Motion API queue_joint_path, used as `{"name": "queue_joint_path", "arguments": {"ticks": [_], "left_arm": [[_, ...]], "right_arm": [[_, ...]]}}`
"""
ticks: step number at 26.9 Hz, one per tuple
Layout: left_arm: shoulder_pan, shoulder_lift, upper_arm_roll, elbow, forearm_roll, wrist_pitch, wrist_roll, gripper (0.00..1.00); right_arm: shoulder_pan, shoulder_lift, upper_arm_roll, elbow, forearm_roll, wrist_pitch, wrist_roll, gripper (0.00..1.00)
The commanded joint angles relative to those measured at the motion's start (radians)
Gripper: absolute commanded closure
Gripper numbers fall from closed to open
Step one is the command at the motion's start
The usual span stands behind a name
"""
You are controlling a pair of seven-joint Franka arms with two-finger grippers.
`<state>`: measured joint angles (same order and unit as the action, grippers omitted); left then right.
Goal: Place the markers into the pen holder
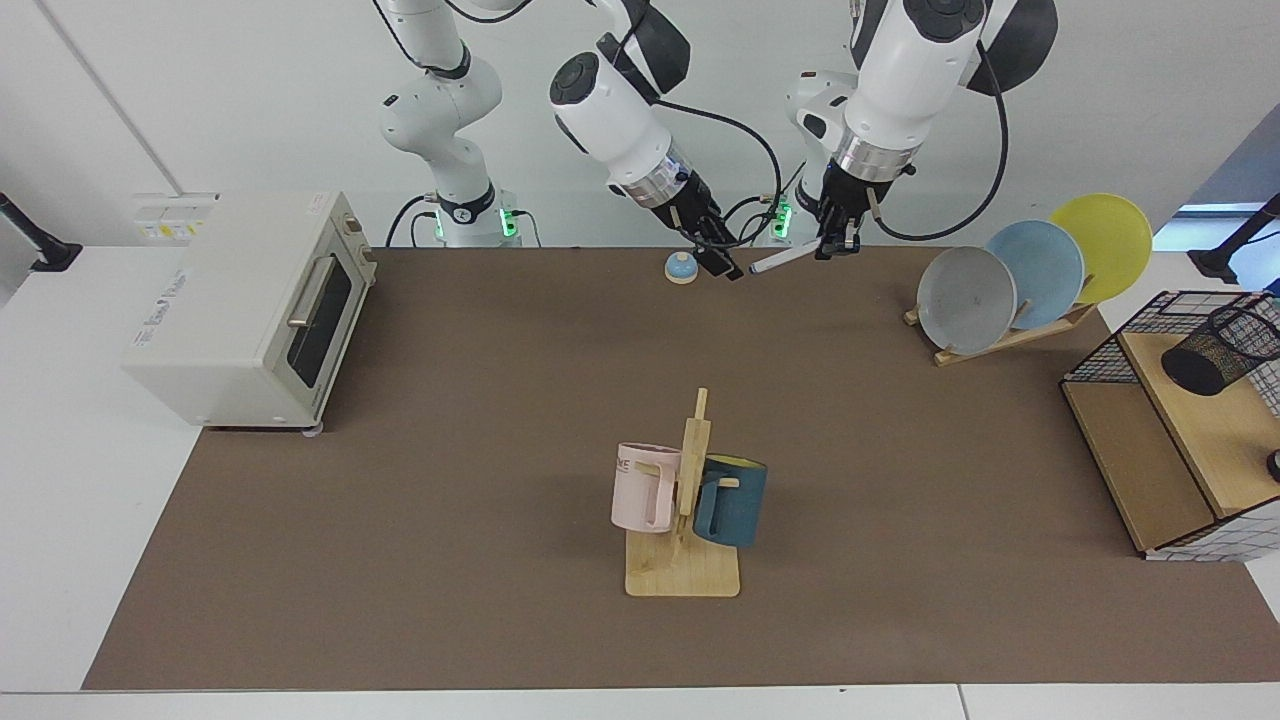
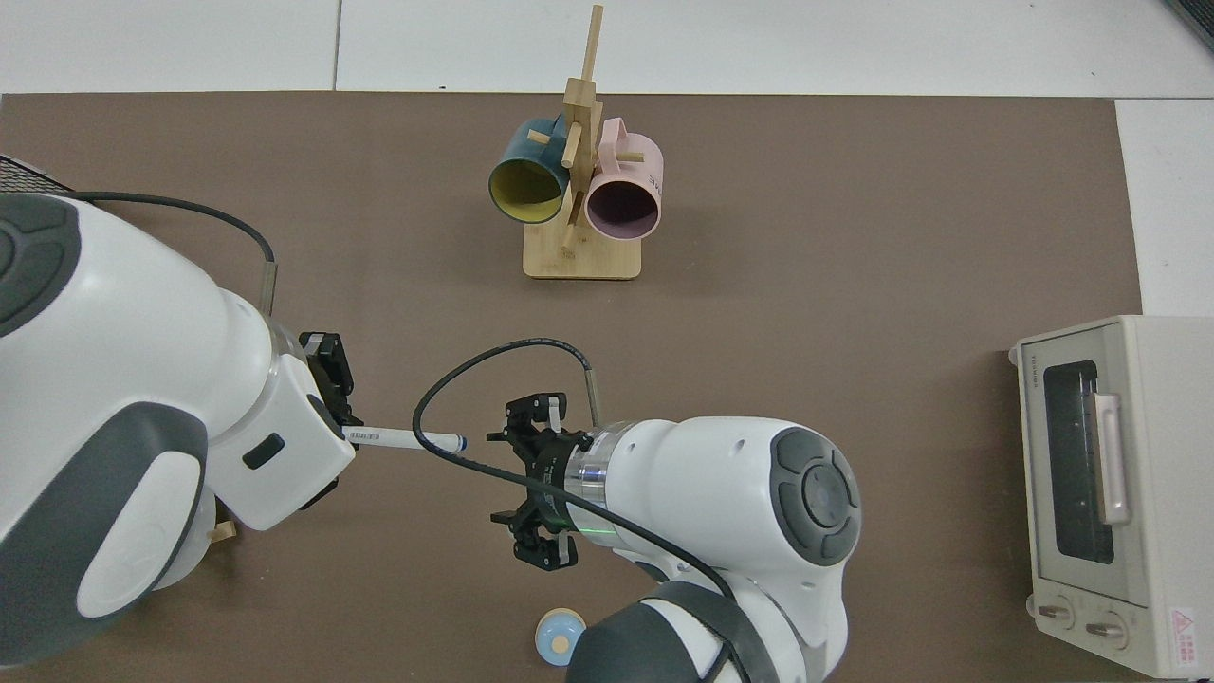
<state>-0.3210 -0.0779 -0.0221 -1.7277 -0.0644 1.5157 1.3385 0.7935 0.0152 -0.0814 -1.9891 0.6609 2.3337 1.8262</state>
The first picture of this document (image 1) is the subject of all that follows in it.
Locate pale toaster oven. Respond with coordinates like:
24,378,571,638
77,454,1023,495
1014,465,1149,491
122,190,379,433

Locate brown table cloth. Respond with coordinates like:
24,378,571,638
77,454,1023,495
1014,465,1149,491
82,246,1280,691

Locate pink cup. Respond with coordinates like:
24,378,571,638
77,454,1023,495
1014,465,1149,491
611,442,683,535

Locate grey plate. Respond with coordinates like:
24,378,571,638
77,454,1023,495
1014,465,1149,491
916,246,1018,356

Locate wooden cup stand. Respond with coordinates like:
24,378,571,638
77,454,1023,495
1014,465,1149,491
625,387,742,599

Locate wooden plate rack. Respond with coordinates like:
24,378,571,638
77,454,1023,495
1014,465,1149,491
903,300,1098,367

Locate wire basket wooden floor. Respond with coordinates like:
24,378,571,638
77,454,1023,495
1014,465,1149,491
1060,290,1280,563

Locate light blue plate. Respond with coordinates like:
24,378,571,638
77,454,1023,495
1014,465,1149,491
986,219,1086,331

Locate black mesh pen holder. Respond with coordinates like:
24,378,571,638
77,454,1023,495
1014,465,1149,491
1161,303,1280,397

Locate yellow plate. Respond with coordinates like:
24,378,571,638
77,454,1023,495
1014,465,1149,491
1049,193,1153,305

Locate black base cable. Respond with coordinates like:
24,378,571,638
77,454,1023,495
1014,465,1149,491
385,193,441,248
710,160,806,248

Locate white wall socket box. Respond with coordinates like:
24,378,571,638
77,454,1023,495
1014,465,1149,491
133,192,221,246

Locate dark teal cup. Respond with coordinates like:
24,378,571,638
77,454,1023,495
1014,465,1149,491
692,455,769,548

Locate black clamp stand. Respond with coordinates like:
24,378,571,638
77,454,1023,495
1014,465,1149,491
1188,192,1280,286
0,190,83,273

